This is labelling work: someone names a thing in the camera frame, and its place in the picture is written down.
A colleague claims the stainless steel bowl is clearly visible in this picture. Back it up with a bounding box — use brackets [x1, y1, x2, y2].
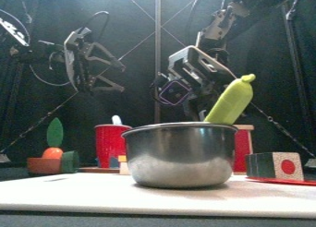
[121, 121, 240, 189]

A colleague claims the white cutting board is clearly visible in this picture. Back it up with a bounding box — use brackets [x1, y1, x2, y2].
[0, 171, 316, 220]

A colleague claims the orange rectangular block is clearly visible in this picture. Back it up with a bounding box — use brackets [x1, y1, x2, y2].
[232, 124, 256, 173]

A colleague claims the red plastic cup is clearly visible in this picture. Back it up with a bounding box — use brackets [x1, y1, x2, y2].
[94, 124, 135, 170]

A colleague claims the orange toy carrot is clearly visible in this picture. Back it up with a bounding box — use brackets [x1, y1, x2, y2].
[41, 116, 66, 161]

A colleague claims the yellow toy food block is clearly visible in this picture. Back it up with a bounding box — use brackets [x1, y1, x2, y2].
[118, 154, 133, 175]

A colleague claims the small blue toy piece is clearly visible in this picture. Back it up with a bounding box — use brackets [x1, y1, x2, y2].
[108, 156, 121, 170]

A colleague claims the green block with red dot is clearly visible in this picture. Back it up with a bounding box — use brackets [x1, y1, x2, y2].
[246, 151, 307, 182]

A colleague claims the dark green toy block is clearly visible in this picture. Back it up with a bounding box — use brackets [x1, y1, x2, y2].
[61, 149, 82, 173]

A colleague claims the orange-brown toy pot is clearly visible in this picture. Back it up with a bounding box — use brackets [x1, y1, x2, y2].
[26, 157, 65, 176]

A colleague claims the red toy knife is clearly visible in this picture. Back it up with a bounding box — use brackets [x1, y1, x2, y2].
[246, 175, 316, 187]

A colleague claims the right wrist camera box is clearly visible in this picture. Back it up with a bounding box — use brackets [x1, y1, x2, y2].
[157, 78, 195, 107]

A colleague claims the metal frame pole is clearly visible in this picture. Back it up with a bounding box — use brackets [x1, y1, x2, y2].
[155, 0, 164, 125]

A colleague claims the white utensil handle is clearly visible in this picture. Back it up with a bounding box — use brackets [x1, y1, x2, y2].
[112, 114, 125, 126]

